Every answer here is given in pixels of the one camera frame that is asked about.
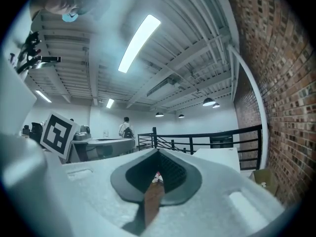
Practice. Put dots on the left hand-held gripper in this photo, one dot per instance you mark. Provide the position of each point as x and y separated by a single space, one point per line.
58 134

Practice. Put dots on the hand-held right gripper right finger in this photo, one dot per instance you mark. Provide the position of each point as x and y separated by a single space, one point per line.
209 206

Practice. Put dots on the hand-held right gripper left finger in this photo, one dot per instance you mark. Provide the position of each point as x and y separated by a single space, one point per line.
86 201

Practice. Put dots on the grey machine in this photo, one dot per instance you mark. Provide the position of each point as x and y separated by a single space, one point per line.
82 132

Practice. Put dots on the black equipment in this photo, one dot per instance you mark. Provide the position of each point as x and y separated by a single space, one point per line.
34 130

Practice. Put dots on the small rectangular ceiling light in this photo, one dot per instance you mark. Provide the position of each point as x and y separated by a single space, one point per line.
110 103
43 96

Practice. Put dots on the white table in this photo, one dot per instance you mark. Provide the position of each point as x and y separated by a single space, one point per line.
217 158

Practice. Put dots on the grey desk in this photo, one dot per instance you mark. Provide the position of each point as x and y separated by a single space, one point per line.
108 144

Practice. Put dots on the cardboard box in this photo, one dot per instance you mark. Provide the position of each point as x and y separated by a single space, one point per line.
265 179

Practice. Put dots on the black metal railing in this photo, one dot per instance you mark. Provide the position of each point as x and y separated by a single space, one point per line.
197 136

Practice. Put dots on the blue face mask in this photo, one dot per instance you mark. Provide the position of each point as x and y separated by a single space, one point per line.
69 17

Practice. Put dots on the long ceiling light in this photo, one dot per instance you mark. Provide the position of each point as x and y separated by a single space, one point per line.
139 43

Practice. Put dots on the white curved pipe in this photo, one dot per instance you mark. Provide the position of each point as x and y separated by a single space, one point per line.
256 90

